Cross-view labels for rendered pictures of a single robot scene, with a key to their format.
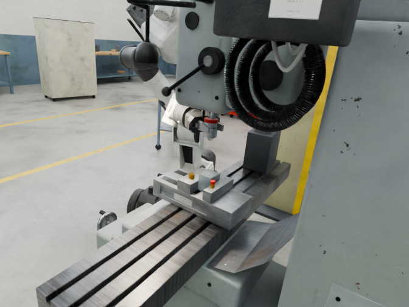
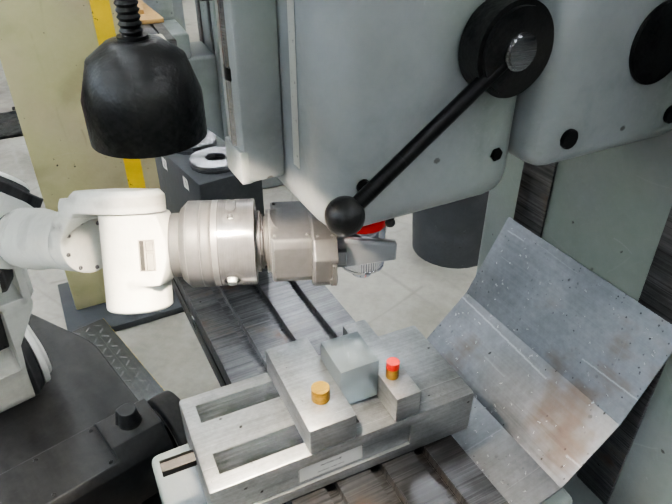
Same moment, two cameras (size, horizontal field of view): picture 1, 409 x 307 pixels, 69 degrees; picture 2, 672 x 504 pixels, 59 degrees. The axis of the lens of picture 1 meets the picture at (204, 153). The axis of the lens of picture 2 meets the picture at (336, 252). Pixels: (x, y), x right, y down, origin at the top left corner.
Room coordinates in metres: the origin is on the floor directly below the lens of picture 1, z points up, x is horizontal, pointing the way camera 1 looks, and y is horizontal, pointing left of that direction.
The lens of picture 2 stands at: (0.68, 0.45, 1.57)
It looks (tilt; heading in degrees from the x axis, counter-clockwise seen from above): 33 degrees down; 301
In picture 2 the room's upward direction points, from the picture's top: straight up
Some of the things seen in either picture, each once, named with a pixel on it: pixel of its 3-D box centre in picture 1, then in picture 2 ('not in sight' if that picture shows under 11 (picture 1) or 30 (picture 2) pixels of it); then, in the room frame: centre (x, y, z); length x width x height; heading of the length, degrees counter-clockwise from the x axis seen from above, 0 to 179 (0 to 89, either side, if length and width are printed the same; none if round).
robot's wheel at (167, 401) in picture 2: not in sight; (177, 435); (1.45, -0.12, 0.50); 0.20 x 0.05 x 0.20; 162
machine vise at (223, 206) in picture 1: (201, 190); (327, 404); (0.97, 0.00, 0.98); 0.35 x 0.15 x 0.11; 57
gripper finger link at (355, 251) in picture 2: (202, 127); (365, 253); (0.92, 0.01, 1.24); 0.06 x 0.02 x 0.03; 37
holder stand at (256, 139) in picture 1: (262, 145); (209, 195); (1.43, -0.29, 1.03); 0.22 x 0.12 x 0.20; 156
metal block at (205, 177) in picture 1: (209, 181); (349, 368); (0.96, -0.03, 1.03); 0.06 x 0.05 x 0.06; 147
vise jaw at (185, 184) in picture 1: (196, 179); (308, 391); (0.99, 0.02, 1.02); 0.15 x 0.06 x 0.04; 147
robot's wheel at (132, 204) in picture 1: (138, 204); not in sight; (1.61, 0.39, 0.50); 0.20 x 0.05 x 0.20; 162
